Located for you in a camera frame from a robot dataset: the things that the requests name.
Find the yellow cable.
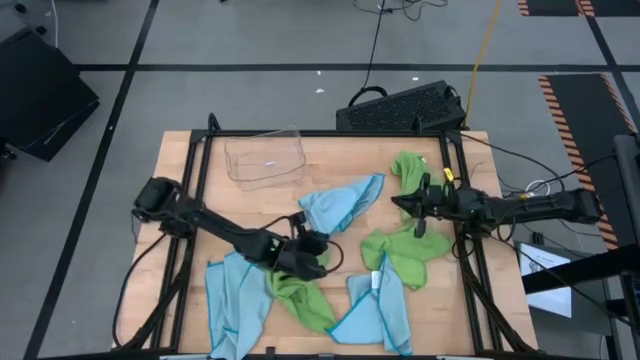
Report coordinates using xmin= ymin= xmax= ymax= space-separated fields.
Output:
xmin=462 ymin=0 xmax=504 ymax=129

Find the black metal beam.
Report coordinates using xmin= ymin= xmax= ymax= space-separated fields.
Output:
xmin=522 ymin=243 xmax=640 ymax=296

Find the clear plastic bin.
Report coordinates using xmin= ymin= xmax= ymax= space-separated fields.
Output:
xmin=223 ymin=129 xmax=308 ymax=193

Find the white paper sheet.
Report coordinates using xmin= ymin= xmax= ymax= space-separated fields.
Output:
xmin=514 ymin=241 xmax=574 ymax=320

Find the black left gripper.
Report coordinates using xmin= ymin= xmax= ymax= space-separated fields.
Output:
xmin=273 ymin=229 xmax=332 ymax=282

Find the blue microfiber towel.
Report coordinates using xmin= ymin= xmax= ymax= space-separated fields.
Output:
xmin=204 ymin=251 xmax=275 ymax=360
xmin=298 ymin=172 xmax=387 ymax=236
xmin=327 ymin=252 xmax=414 ymax=357

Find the white cable coil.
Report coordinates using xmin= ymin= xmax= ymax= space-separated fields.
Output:
xmin=525 ymin=178 xmax=552 ymax=197

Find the black cart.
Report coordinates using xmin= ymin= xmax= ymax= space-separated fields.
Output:
xmin=0 ymin=27 xmax=101 ymax=163

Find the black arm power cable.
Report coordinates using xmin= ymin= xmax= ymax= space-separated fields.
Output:
xmin=111 ymin=232 xmax=170 ymax=350

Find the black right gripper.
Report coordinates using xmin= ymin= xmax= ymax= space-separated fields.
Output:
xmin=391 ymin=185 xmax=457 ymax=239

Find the black perforated computer case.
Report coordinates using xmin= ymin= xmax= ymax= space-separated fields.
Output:
xmin=335 ymin=79 xmax=469 ymax=133

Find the hazard-striped black floor mat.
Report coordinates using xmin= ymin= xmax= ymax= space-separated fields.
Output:
xmin=517 ymin=0 xmax=584 ymax=18
xmin=579 ymin=0 xmax=640 ymax=18
xmin=537 ymin=73 xmax=640 ymax=251

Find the green microfiber towel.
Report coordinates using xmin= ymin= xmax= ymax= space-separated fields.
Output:
xmin=264 ymin=248 xmax=339 ymax=335
xmin=359 ymin=222 xmax=454 ymax=292
xmin=389 ymin=151 xmax=442 ymax=224

